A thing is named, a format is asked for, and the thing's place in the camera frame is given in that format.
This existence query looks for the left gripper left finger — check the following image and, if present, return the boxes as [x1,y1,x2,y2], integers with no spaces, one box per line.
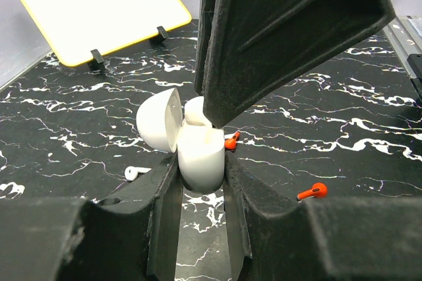
[1,154,183,280]

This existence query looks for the red earbud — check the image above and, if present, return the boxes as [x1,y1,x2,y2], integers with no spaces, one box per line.
[224,131,241,150]
[297,183,328,201]

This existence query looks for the whiteboard with wooden frame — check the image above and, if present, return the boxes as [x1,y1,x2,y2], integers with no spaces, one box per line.
[20,0,192,67]

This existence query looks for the red earbud lower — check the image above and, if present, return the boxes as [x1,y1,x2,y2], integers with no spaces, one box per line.
[297,183,328,201]

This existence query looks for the white earbud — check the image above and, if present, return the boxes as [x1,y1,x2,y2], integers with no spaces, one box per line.
[185,96,212,128]
[124,166,151,181]

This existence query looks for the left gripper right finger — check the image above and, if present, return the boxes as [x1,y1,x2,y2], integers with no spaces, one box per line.
[223,152,421,280]

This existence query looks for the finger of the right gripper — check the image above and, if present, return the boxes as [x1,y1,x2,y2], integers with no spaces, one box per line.
[203,0,395,128]
[194,0,222,96]

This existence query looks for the red earbud upper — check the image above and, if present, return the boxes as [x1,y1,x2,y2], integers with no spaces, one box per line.
[224,131,241,150]

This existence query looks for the white earbud charging case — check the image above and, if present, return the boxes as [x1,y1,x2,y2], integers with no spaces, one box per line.
[136,88,225,195]

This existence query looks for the aluminium frame rail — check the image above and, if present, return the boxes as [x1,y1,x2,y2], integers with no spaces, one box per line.
[383,16,421,79]

